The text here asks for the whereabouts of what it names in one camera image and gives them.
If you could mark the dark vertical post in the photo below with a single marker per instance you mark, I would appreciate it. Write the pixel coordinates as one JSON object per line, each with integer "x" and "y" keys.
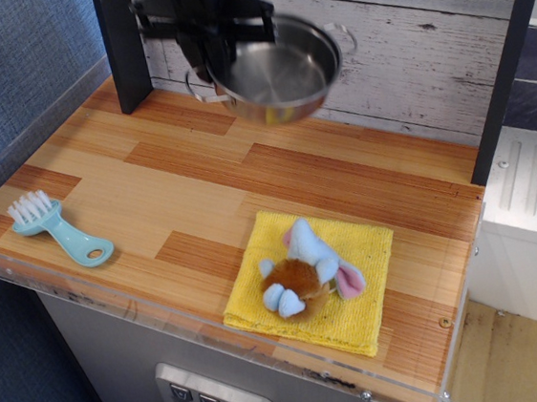
{"x": 514, "y": 42}
{"x": 122, "y": 42}

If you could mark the yellow folded cloth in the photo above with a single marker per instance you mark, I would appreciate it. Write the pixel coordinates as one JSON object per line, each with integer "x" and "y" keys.
{"x": 351, "y": 325}

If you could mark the dark right vertical post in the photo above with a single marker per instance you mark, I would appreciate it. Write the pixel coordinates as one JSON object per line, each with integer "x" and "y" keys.
{"x": 514, "y": 42}

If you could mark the stainless steel pan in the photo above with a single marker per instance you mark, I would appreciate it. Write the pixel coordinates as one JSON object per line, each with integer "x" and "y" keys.
{"x": 284, "y": 80}

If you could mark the dark left vertical post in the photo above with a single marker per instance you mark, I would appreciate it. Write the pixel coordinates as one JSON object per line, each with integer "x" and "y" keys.
{"x": 122, "y": 42}

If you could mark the silver button control panel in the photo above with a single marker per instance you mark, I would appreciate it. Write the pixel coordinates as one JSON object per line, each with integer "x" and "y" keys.
{"x": 213, "y": 401}

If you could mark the white ridged side cabinet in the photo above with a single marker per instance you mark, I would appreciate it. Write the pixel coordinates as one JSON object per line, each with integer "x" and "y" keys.
{"x": 503, "y": 270}

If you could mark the blue and brown plush toy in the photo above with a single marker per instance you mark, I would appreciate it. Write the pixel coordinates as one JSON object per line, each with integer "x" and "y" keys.
{"x": 297, "y": 287}

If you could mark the light blue dish brush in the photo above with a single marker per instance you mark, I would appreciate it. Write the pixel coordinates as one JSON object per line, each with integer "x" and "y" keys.
{"x": 35, "y": 212}

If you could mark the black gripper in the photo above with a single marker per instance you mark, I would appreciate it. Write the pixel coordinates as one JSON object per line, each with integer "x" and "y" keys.
{"x": 218, "y": 23}

